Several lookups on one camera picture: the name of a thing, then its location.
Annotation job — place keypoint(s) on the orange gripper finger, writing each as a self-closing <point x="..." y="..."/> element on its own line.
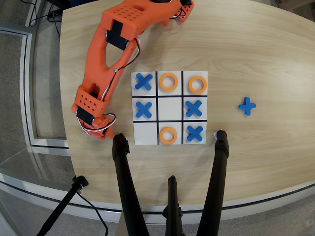
<point x="108" y="135"/>

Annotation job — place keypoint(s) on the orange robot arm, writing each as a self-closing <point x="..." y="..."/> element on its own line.
<point x="98" y="61"/>

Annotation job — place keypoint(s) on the cardboard box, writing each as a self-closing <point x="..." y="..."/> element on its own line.
<point x="295" y="3"/>

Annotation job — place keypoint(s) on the blue X piece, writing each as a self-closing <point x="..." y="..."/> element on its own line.
<point x="195" y="133"/>
<point x="194" y="108"/>
<point x="144" y="109"/>
<point x="144" y="81"/>
<point x="247" y="106"/>

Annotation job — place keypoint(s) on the white tic-tac-toe board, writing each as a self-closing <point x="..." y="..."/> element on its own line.
<point x="169" y="109"/>

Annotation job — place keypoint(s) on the black stand pole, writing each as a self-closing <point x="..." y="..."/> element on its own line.
<point x="61" y="206"/>

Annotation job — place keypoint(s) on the thin black tripod leg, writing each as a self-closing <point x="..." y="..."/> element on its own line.
<point x="173" y="209"/>

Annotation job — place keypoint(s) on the white tape piece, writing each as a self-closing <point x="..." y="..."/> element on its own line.
<point x="215" y="134"/>

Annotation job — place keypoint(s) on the black furniture base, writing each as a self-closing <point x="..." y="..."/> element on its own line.
<point x="61" y="2"/>

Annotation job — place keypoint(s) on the grey metal floor frame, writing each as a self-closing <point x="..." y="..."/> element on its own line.
<point x="27" y="73"/>

